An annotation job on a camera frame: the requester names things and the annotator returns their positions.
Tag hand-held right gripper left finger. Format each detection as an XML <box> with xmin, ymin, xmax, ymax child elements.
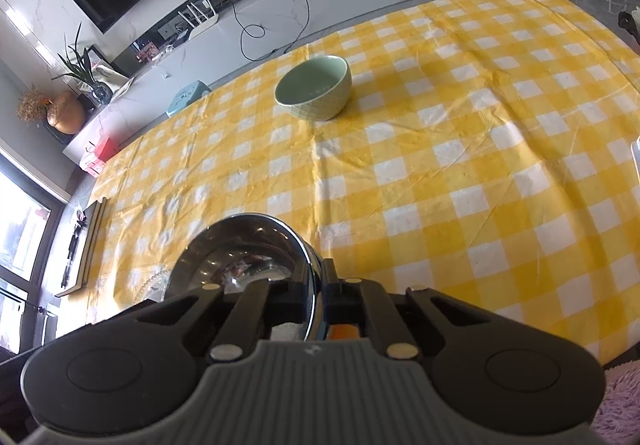
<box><xmin>134</xmin><ymin>270</ymin><xmax>305</xmax><ymax>362</ymax></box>

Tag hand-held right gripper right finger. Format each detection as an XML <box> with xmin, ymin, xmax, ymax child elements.
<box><xmin>322</xmin><ymin>259</ymin><xmax>497</xmax><ymax>360</ymax></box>

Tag steel bowl with blue outside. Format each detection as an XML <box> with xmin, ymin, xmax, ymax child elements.
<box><xmin>162</xmin><ymin>212</ymin><xmax>326</xmax><ymax>343</ymax></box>

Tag clear patterned glass plate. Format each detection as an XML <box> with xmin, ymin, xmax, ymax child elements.
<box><xmin>134</xmin><ymin>265</ymin><xmax>176</xmax><ymax>302</ymax></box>

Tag green ceramic bowl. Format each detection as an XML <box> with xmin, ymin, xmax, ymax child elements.
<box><xmin>274</xmin><ymin>56</ymin><xmax>352</xmax><ymax>122</ymax></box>

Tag yellow checked tablecloth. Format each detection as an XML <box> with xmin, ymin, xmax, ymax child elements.
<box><xmin>90</xmin><ymin>0</ymin><xmax>640</xmax><ymax>367</ymax></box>

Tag red box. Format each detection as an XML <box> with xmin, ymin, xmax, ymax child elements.
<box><xmin>82</xmin><ymin>137</ymin><xmax>119</xmax><ymax>174</ymax></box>

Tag light blue stool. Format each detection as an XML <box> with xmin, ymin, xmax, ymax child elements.
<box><xmin>166</xmin><ymin>81</ymin><xmax>211</xmax><ymax>118</ymax></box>

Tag aloe plant in dark vase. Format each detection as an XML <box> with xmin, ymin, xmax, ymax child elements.
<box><xmin>52</xmin><ymin>22</ymin><xmax>114</xmax><ymax>104</ymax></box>

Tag copper vase with dried flowers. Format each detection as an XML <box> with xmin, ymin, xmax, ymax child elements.
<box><xmin>15</xmin><ymin>87</ymin><xmax>87</xmax><ymax>135</ymax></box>

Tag white router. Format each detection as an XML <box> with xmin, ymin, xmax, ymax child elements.
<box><xmin>179</xmin><ymin>0</ymin><xmax>221</xmax><ymax>38</ymax></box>

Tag purple fluffy rug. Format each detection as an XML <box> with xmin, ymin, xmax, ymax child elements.
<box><xmin>602</xmin><ymin>360</ymin><xmax>640</xmax><ymax>445</ymax></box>

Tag black bin with bags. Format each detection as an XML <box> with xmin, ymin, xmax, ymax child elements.
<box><xmin>618</xmin><ymin>5</ymin><xmax>640</xmax><ymax>44</ymax></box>

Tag black cable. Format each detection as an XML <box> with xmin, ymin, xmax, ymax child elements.
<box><xmin>232</xmin><ymin>0</ymin><xmax>311</xmax><ymax>60</ymax></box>

